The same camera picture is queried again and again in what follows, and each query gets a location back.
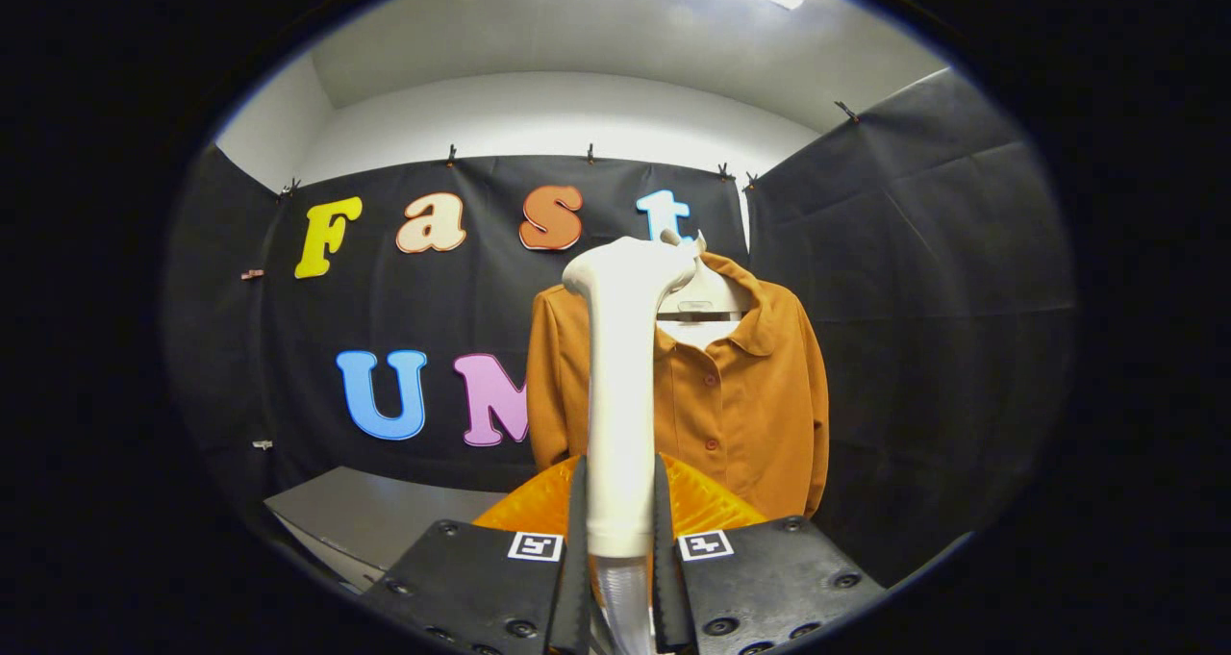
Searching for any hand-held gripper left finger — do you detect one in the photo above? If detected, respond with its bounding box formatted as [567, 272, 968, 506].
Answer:
[361, 455, 590, 655]

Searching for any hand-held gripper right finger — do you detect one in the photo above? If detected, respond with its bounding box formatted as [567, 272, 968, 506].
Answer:
[652, 453, 888, 655]

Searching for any white garment steamer head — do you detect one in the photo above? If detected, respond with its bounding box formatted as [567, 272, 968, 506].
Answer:
[562, 236, 700, 560]

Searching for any orange button shirt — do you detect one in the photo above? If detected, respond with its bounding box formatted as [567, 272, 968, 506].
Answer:
[526, 251, 830, 521]

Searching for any white clothes hanger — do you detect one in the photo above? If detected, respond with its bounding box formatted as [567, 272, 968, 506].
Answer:
[657, 230, 756, 353]

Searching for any grey cabinet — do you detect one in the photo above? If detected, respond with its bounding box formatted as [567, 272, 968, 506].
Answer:
[264, 466, 511, 593]

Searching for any row of black cloth clips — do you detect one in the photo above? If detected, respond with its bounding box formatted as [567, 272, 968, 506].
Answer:
[279, 100, 862, 199]

